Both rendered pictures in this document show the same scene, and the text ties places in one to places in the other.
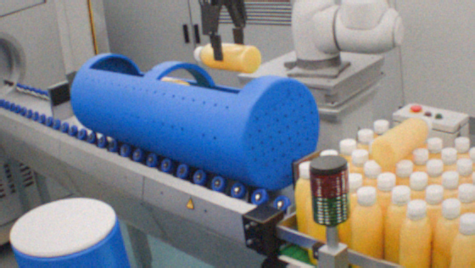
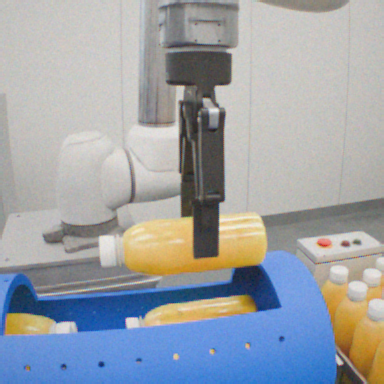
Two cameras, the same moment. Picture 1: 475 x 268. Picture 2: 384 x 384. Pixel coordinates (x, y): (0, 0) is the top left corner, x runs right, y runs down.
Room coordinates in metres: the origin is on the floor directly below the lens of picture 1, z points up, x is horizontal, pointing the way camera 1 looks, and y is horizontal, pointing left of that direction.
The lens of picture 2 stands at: (1.38, 0.38, 1.48)
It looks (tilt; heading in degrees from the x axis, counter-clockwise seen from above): 17 degrees down; 298
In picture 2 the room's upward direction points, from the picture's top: straight up
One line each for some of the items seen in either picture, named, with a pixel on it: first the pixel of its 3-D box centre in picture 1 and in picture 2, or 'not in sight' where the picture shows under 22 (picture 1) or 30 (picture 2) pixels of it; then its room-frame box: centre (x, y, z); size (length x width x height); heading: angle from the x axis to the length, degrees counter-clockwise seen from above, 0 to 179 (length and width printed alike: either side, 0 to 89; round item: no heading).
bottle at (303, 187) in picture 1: (311, 209); not in sight; (1.25, -0.14, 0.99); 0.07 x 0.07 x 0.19
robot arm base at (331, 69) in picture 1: (314, 62); (82, 226); (2.09, -0.29, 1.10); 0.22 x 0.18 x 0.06; 59
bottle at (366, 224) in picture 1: (367, 237); not in sight; (1.09, -0.24, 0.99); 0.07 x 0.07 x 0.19
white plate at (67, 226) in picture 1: (61, 226); not in sight; (1.25, 0.44, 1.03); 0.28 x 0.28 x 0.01
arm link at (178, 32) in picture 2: not in sight; (198, 27); (1.59, -0.01, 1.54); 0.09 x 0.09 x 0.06
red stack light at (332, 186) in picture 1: (329, 178); not in sight; (0.90, -0.13, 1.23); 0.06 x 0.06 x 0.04
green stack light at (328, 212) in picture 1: (331, 203); not in sight; (0.90, -0.13, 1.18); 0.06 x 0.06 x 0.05
